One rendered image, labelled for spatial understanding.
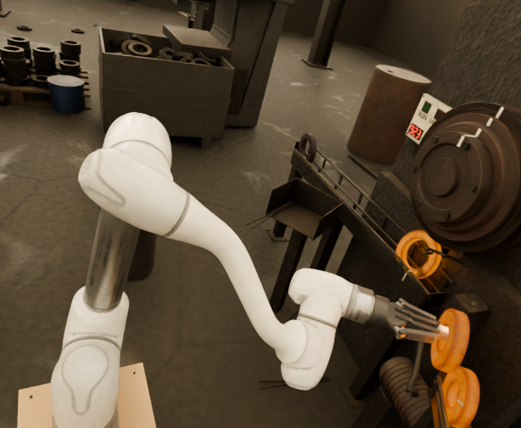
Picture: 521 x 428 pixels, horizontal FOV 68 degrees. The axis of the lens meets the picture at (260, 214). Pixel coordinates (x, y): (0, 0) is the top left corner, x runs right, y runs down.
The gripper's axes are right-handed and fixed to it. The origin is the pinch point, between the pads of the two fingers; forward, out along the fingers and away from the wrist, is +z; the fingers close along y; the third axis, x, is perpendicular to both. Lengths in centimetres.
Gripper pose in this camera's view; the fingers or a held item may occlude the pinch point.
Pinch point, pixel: (451, 335)
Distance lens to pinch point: 110.8
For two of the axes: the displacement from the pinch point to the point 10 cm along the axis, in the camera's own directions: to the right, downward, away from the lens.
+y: -3.0, 4.7, -8.3
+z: 9.4, 2.9, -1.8
